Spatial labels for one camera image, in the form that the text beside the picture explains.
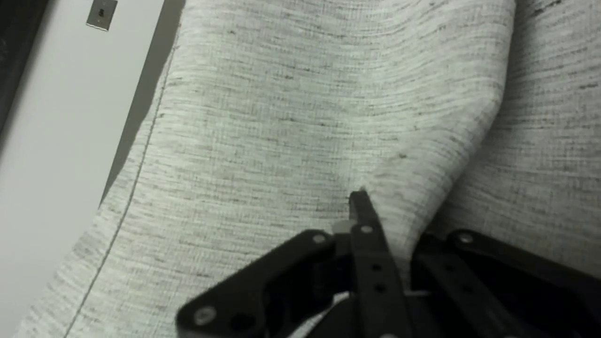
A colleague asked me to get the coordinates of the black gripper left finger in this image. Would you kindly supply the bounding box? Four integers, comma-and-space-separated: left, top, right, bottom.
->
175, 190, 414, 338

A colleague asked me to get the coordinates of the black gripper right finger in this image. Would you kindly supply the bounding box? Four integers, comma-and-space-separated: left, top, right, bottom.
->
412, 228, 601, 338

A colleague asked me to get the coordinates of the grey woven curtain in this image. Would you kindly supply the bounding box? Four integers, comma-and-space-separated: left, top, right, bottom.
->
12, 0, 601, 338

